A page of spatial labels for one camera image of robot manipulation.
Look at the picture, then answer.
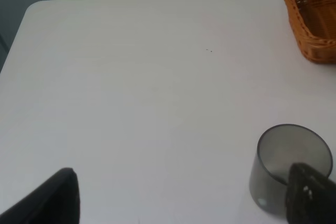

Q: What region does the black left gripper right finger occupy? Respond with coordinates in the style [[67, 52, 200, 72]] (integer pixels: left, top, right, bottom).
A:
[[286, 163, 335, 224]]

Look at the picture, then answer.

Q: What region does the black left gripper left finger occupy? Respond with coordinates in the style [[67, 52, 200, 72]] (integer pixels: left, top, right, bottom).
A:
[[1, 167, 80, 223]]

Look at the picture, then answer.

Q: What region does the brown wicker basket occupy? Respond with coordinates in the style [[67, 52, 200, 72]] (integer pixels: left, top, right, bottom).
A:
[[284, 0, 335, 64]]

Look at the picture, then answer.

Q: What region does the translucent grey plastic cup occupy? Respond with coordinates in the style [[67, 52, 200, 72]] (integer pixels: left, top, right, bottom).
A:
[[249, 124, 333, 218]]

